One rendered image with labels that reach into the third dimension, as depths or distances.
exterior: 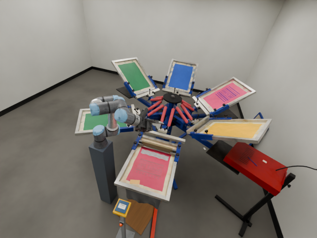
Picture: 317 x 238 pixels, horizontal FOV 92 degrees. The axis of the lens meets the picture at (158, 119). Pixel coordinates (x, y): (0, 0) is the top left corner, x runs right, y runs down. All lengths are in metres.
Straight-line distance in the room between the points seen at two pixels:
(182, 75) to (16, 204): 3.47
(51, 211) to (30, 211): 0.27
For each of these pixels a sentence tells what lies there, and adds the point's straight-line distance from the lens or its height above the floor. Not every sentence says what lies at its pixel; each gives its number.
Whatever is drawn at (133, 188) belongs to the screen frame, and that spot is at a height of 0.99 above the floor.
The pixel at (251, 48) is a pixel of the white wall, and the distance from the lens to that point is 5.75.
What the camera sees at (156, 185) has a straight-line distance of 1.80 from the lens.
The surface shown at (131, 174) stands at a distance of 1.85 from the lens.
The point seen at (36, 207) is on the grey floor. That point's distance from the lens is 3.06.
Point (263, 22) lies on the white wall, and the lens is 5.69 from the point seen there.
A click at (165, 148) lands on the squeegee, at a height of 1.04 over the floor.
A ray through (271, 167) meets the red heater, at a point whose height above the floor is 1.11.
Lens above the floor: 2.51
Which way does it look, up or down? 37 degrees down
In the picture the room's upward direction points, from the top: 8 degrees clockwise
